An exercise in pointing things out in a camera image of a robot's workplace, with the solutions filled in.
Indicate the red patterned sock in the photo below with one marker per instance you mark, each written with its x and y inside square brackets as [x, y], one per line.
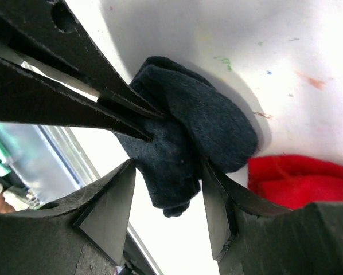
[293, 181]

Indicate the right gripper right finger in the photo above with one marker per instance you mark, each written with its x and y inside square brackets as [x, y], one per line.
[251, 235]

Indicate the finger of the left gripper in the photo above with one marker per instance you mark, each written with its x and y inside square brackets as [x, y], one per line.
[30, 98]
[48, 35]

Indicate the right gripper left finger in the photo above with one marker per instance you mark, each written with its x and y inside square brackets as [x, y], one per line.
[81, 233]

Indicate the navy blue sock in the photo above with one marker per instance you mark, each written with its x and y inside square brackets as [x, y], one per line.
[199, 122]

